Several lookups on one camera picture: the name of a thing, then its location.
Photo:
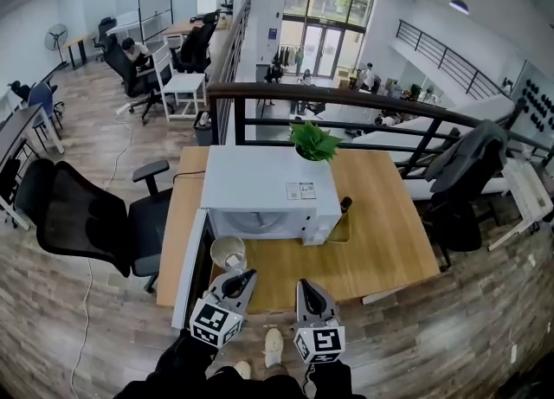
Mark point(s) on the blue chair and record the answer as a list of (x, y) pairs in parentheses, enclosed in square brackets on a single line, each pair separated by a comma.
[(42, 96)]

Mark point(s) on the standing fan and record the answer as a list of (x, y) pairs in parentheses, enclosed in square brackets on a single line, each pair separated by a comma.
[(56, 37)]

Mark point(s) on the white microwave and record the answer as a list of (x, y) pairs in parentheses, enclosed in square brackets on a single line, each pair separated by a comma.
[(264, 183)]

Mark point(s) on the clothes rack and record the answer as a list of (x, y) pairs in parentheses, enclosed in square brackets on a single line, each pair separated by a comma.
[(289, 55)]

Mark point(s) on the clear glass cup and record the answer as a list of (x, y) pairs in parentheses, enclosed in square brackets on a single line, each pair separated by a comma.
[(228, 252)]

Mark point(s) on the white slatted chair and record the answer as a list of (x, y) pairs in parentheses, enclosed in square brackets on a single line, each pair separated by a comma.
[(526, 198)]

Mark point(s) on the dark desk with white legs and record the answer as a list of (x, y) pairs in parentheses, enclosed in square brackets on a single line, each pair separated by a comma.
[(21, 129)]

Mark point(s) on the black high-back office chair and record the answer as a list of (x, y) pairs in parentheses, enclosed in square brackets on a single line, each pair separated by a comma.
[(130, 77)]

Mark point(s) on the black mesh office chair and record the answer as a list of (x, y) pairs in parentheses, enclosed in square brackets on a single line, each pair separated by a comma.
[(82, 220)]

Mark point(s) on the round ceiling lamp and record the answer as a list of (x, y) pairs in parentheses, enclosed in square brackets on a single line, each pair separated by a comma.
[(459, 5)]

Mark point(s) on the white power strip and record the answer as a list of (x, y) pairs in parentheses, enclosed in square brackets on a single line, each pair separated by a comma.
[(123, 107)]

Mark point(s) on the person's white shoe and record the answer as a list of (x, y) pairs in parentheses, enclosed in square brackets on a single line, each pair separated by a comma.
[(273, 347), (243, 369)]

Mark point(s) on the person's white left shoe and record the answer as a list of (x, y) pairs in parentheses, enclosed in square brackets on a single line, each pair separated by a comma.
[(243, 369)]

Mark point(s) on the person's right forearm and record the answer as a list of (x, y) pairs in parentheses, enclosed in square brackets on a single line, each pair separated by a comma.
[(331, 382)]

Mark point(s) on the black bottle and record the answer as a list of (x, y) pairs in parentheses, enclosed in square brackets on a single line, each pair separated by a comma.
[(346, 204)]

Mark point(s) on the glass entrance door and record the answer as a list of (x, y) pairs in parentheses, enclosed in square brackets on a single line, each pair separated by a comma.
[(322, 49)]

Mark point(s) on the black chair under jacket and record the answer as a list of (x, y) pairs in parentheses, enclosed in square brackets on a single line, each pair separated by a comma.
[(459, 224)]

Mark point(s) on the white board with black items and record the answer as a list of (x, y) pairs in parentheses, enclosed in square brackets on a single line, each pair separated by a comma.
[(536, 98)]

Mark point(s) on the black balcony railing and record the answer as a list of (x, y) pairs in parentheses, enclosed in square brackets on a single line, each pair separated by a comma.
[(329, 96)]

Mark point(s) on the wooden desk with black legs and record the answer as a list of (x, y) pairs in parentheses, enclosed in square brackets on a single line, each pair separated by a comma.
[(78, 44)]

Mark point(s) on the grey jacket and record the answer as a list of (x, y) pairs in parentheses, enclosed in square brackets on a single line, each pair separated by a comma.
[(469, 157)]

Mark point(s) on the black office chair with headrest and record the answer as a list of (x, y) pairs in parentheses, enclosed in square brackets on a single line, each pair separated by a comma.
[(197, 44)]

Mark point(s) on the person's white right shoe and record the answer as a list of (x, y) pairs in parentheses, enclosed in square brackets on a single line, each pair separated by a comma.
[(273, 347)]

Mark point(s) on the black stair railing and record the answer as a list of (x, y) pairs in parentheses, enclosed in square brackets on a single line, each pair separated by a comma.
[(450, 57)]

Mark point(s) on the white wooden chair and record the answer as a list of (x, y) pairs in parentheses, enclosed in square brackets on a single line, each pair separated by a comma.
[(182, 85)]

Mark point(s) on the dark waste bin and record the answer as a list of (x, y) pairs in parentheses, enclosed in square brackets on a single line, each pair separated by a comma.
[(202, 129)]

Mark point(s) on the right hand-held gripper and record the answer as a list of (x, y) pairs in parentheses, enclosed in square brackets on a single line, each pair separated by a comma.
[(319, 339)]

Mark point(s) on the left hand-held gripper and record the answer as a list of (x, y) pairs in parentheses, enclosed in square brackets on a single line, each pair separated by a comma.
[(215, 323)]

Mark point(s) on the potted green plant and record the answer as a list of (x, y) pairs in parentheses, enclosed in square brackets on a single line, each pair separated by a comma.
[(315, 141)]

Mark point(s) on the person's left forearm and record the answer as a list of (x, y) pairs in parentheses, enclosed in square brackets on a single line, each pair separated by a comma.
[(186, 364)]

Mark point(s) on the person's legs in black trousers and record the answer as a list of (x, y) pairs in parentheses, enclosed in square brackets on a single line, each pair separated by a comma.
[(259, 386)]

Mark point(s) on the whiteboard on stand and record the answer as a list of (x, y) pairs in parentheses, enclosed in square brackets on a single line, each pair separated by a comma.
[(154, 5)]

